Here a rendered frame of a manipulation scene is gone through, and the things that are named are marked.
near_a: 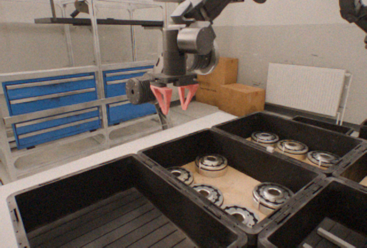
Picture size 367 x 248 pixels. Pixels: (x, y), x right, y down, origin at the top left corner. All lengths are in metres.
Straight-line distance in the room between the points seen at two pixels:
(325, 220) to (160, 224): 0.39
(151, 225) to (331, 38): 3.54
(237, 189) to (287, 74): 3.33
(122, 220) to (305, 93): 3.50
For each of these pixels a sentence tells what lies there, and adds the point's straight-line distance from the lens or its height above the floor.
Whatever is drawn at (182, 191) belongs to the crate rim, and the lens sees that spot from 0.56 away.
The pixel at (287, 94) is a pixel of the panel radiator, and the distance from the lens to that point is 4.03.
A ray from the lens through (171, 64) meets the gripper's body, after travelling 0.60.
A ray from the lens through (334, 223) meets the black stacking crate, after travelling 0.73.
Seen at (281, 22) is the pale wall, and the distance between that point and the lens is 4.14.
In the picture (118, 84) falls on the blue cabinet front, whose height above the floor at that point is 0.73.
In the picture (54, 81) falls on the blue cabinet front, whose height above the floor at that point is 0.84.
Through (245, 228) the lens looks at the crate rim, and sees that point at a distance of 0.49.
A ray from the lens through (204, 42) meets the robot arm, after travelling 0.55.
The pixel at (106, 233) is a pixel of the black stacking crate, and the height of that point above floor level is 0.83.
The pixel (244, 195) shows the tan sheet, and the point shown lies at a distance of 0.74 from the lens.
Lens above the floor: 1.26
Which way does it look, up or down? 19 degrees down
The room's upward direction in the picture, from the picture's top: straight up
